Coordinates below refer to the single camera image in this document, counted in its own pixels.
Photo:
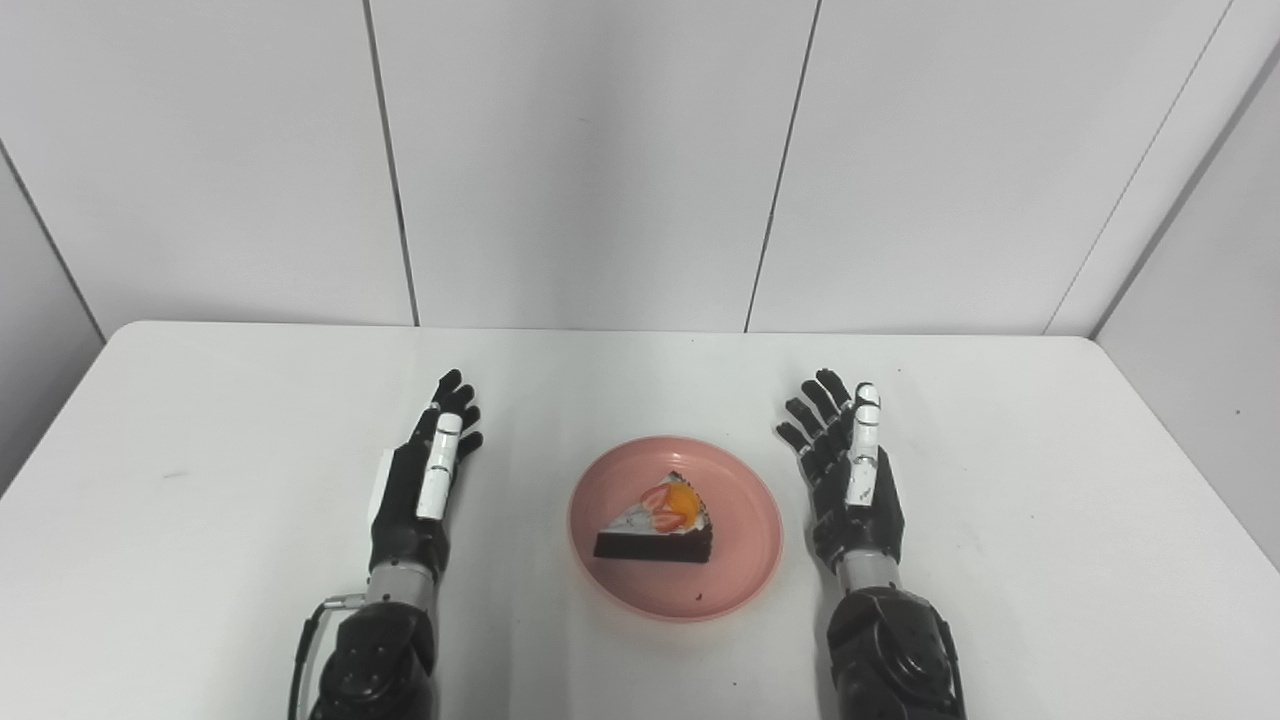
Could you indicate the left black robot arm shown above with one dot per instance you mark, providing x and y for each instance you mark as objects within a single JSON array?
[{"x": 380, "y": 660}]

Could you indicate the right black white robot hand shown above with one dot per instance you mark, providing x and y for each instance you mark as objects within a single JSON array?
[{"x": 850, "y": 530}]

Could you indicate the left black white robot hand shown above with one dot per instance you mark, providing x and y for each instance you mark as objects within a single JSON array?
[{"x": 400, "y": 520}]

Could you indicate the pink round plate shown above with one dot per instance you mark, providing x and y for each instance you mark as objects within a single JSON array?
[{"x": 740, "y": 540}]

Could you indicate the chocolate cake slice with fruit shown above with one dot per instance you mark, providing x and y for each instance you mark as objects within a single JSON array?
[{"x": 650, "y": 540}]

